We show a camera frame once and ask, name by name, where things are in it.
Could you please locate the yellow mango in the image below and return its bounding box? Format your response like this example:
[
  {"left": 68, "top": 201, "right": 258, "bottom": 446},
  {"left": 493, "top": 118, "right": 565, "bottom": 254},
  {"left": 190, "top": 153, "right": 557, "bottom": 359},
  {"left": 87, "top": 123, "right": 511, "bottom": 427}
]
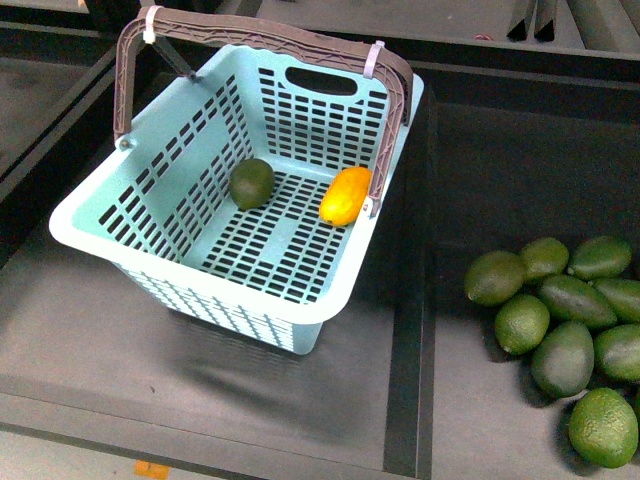
[{"left": 318, "top": 166, "right": 372, "bottom": 227}]

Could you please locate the light blue plastic basket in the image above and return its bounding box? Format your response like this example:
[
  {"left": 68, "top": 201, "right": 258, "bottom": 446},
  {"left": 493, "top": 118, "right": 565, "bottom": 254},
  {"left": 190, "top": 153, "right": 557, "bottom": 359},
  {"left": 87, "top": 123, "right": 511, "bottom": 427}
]
[{"left": 49, "top": 45, "right": 410, "bottom": 355}]

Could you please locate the brown basket handle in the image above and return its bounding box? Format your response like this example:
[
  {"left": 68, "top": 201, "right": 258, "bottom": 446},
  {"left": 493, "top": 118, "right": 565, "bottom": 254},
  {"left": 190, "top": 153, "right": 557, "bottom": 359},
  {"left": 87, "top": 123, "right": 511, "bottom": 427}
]
[{"left": 113, "top": 6, "right": 413, "bottom": 216}]

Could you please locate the dark green avocado centre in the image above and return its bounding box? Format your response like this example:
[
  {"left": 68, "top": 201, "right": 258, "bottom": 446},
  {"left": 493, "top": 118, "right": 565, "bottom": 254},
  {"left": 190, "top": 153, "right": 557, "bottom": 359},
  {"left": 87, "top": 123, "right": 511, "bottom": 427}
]
[{"left": 531, "top": 321, "right": 595, "bottom": 399}]

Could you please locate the black fruit display tray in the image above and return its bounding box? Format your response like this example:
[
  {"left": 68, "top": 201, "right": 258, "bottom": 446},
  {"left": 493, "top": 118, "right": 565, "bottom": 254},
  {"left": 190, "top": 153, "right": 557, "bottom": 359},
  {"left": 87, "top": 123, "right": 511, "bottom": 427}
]
[{"left": 1, "top": 1, "right": 639, "bottom": 479}]

